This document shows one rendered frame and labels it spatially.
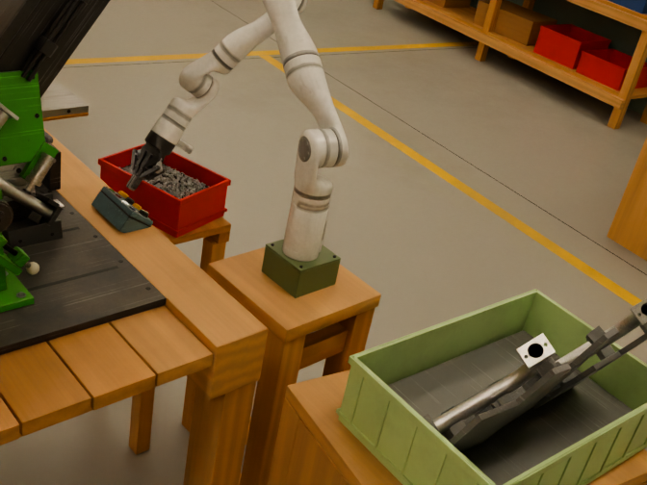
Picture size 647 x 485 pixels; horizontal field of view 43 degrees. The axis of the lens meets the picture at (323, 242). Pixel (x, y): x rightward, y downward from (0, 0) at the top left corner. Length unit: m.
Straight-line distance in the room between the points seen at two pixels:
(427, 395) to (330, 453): 0.26
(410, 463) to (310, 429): 0.26
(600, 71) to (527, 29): 0.84
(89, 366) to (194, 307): 0.28
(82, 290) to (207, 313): 0.28
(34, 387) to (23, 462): 1.10
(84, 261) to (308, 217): 0.53
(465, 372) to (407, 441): 0.35
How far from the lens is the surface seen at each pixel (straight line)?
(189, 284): 1.94
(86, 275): 1.95
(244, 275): 2.09
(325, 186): 1.95
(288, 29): 2.04
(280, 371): 2.01
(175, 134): 2.17
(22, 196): 2.03
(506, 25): 7.41
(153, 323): 1.84
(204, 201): 2.34
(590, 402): 2.01
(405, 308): 3.67
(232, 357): 1.81
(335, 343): 2.14
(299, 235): 1.99
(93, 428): 2.87
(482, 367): 1.98
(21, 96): 2.03
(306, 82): 1.98
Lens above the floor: 1.98
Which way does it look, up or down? 30 degrees down
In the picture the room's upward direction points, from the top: 12 degrees clockwise
